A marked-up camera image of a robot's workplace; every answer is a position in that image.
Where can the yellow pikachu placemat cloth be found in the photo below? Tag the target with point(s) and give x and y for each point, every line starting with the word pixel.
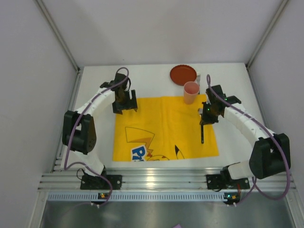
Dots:
pixel 162 129

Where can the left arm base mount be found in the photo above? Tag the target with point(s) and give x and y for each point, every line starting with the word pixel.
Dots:
pixel 96 183

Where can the pink plastic cup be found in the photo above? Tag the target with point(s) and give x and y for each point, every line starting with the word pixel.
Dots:
pixel 191 90

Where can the aluminium mounting rail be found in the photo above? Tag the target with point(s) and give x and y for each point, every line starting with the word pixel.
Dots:
pixel 150 179

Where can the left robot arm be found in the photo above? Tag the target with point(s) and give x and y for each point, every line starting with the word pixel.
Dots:
pixel 79 131

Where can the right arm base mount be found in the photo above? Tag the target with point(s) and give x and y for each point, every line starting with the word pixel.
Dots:
pixel 216 182

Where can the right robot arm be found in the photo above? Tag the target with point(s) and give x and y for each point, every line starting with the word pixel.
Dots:
pixel 270 151

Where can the fork with green handle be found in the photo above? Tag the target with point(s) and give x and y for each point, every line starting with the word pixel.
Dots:
pixel 198 78

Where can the perforated cable duct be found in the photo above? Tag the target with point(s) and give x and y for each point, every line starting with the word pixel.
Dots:
pixel 144 196

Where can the red plastic plate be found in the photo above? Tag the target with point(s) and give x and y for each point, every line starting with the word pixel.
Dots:
pixel 181 74

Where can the spoon with green handle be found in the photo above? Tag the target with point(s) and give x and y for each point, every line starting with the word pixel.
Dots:
pixel 200 110

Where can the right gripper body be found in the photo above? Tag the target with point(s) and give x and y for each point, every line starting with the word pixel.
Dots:
pixel 207 119

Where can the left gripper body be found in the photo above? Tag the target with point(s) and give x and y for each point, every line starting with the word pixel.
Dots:
pixel 125 105

